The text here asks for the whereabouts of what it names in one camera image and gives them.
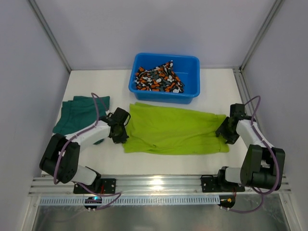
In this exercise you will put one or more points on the orange black patterned shorts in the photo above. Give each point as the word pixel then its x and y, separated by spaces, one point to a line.
pixel 161 78

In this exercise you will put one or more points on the left controller board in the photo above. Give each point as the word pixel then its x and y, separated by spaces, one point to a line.
pixel 92 203

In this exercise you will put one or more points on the aluminium mounting rail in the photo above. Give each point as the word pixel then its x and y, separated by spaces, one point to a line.
pixel 133 185

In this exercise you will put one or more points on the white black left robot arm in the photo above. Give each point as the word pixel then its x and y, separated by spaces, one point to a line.
pixel 61 156

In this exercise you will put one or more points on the controller board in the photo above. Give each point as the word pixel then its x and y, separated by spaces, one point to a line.
pixel 92 203
pixel 226 201

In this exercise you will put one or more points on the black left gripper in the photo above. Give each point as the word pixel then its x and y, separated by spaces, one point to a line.
pixel 119 131

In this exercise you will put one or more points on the blue plastic bin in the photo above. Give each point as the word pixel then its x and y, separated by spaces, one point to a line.
pixel 187 69

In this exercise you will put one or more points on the dark green shorts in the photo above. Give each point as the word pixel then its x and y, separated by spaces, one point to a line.
pixel 80 115

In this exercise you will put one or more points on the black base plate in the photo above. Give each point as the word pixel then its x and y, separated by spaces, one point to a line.
pixel 211 183
pixel 108 186

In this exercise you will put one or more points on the lime green shorts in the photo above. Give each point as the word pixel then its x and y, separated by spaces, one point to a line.
pixel 173 131

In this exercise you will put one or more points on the right controller board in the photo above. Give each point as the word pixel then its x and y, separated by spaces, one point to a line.
pixel 226 201

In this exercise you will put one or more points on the aluminium frame post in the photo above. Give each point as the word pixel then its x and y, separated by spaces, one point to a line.
pixel 47 30
pixel 275 8

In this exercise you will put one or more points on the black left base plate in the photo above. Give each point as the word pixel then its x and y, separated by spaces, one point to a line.
pixel 108 186

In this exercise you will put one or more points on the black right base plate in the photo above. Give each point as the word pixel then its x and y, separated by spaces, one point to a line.
pixel 211 183

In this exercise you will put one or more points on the grey slotted cable duct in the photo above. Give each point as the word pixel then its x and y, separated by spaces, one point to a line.
pixel 134 200

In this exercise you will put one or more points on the left aluminium frame post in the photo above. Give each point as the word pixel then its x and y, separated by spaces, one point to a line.
pixel 47 30

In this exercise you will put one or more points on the right aluminium frame post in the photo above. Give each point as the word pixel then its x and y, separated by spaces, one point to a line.
pixel 275 8

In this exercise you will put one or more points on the right side aluminium rail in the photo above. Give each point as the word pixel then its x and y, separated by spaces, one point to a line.
pixel 243 89

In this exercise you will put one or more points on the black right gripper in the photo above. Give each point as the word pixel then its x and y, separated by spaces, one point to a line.
pixel 226 130

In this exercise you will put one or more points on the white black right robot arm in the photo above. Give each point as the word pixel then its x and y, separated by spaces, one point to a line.
pixel 263 164

